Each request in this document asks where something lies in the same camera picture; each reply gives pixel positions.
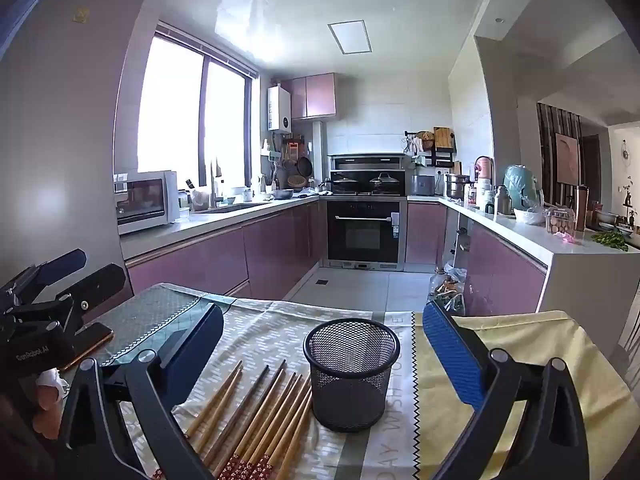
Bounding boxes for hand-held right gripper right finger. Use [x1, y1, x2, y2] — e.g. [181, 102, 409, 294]
[422, 300, 591, 480]

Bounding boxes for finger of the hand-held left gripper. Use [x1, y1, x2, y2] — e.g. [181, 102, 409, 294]
[15, 263, 127, 328]
[0, 248, 88, 306]

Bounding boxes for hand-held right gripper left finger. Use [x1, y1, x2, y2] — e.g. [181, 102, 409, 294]
[56, 302, 226, 480]

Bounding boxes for bunch of wooden chopsticks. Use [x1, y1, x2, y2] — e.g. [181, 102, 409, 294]
[150, 359, 313, 480]

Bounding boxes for black mesh holder cup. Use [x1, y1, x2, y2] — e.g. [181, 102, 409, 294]
[303, 318, 402, 433]

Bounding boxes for person's left hand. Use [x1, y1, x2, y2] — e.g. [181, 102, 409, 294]
[27, 385, 69, 436]

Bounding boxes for dark flat object orange edge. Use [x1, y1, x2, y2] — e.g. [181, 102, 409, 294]
[60, 322, 116, 373]

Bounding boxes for clear plastic bag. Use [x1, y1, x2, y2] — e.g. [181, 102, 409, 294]
[440, 265, 471, 317]

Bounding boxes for plastic oil bottle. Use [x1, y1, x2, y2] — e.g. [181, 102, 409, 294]
[430, 267, 446, 306]

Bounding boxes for patterned patchwork tablecloth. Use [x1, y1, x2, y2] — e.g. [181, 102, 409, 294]
[60, 282, 640, 480]

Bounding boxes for white microwave oven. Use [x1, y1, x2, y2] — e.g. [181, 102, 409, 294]
[114, 170, 181, 236]

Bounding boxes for pink island cabinet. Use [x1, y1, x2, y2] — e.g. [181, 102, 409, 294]
[467, 220, 548, 317]

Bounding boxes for long pink base cabinets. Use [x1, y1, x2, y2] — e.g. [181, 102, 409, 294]
[122, 195, 328, 306]

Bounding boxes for white sink countertop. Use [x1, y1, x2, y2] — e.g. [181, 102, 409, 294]
[119, 194, 321, 261]

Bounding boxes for narrow pink base cabinet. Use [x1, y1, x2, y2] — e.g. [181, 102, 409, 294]
[405, 200, 448, 267]

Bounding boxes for grey refrigerator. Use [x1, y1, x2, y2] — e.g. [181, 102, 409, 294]
[0, 0, 153, 321]

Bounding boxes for black built-in oven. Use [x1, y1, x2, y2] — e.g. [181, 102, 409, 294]
[325, 199, 407, 266]

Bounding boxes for white island countertop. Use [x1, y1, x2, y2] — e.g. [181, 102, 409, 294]
[407, 194, 640, 313]

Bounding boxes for steel faucet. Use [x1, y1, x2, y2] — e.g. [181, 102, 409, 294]
[209, 160, 223, 208]

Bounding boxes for steel stockpot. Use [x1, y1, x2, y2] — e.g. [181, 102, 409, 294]
[445, 173, 471, 200]

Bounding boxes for clear glass jar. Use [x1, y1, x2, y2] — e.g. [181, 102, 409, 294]
[545, 207, 576, 236]

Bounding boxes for black pot glass lid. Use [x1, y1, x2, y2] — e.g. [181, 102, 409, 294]
[369, 172, 399, 194]
[330, 172, 360, 193]

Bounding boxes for kitchen window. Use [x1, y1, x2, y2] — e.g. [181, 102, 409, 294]
[137, 22, 261, 188]

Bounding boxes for green leafy vegetables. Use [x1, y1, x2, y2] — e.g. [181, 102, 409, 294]
[592, 230, 628, 252]

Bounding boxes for brown tumbler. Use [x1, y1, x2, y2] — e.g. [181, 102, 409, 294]
[574, 185, 590, 233]

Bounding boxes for black stove hood unit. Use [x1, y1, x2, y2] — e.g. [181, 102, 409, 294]
[327, 154, 408, 197]

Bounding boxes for white water heater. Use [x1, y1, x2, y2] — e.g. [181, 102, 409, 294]
[266, 85, 292, 134]

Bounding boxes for ceiling light panel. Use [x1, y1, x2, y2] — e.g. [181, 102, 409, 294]
[328, 20, 373, 55]

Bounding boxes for black wall rack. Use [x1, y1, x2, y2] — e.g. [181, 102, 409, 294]
[404, 127, 458, 168]

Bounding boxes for dark slatted wall panel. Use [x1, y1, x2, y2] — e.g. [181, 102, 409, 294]
[537, 102, 583, 211]

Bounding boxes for pink wall picture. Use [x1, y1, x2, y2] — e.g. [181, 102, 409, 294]
[555, 132, 581, 186]

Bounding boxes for pink wall cabinet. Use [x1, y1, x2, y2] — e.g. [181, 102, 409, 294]
[280, 72, 337, 121]

